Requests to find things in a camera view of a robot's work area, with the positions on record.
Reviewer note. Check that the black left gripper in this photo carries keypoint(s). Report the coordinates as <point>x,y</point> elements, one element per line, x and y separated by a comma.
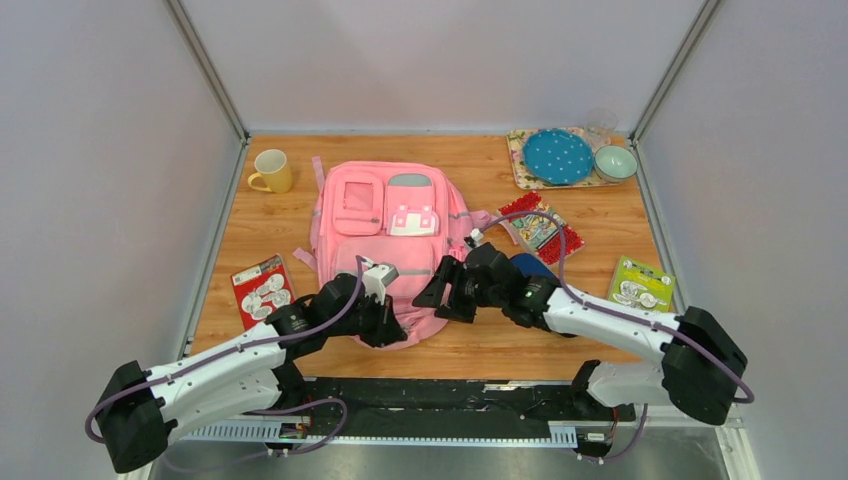
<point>387,329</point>

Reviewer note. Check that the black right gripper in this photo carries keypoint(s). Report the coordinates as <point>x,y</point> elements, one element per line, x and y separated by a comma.
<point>431,296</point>

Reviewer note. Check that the pink student backpack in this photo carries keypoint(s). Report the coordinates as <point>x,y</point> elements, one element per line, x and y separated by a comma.
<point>409,215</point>

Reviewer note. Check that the red comic book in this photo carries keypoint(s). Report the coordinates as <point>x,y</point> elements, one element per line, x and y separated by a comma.
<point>261,289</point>

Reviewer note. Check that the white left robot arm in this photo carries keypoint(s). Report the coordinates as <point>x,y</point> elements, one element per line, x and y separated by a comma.
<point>143,412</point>

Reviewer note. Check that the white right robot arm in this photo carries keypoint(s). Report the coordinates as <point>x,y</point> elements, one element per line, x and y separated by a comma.
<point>687,360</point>

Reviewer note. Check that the blue glasses case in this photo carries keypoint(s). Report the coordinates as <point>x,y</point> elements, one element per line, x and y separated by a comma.
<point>532,267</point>

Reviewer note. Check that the colourful red-edged book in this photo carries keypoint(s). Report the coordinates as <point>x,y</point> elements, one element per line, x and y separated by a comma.
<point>536,234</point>

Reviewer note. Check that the floral placemat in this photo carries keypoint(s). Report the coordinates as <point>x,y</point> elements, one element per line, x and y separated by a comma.
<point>524,179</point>

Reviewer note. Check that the blue polka dot plate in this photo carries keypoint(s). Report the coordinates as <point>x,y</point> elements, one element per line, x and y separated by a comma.
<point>558,156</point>

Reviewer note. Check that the green comic book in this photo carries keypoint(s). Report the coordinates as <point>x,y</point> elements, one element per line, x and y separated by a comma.
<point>641,286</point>

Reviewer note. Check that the yellow mug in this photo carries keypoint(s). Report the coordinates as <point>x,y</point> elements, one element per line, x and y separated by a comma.
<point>272,174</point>

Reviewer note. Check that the pale green bowl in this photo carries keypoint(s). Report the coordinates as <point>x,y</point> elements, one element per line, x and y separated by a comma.
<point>615,164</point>

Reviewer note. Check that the clear drinking glass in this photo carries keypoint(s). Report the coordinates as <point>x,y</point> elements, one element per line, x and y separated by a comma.
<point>600,124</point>

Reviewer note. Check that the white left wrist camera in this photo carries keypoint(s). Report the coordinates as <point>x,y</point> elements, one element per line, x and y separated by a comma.
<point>376,279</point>

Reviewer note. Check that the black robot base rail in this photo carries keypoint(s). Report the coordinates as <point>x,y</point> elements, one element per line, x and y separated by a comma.
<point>375,410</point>

